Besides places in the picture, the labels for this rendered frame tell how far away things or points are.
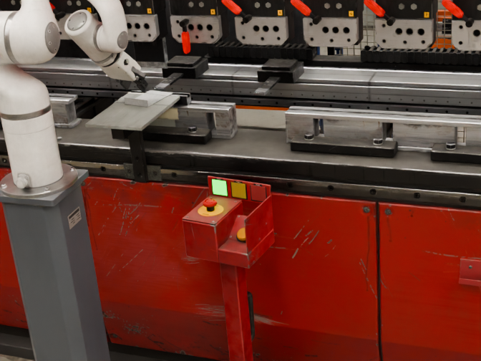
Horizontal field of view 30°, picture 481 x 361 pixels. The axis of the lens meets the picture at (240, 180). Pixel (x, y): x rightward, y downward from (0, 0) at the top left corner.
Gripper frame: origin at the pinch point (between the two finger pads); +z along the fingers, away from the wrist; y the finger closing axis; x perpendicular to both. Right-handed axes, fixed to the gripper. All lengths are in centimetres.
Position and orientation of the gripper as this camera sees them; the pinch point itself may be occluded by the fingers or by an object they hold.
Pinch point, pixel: (134, 84)
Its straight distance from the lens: 267.3
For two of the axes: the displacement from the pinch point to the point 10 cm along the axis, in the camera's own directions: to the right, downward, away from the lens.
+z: 3.9, 4.4, 8.1
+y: -8.5, -1.6, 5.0
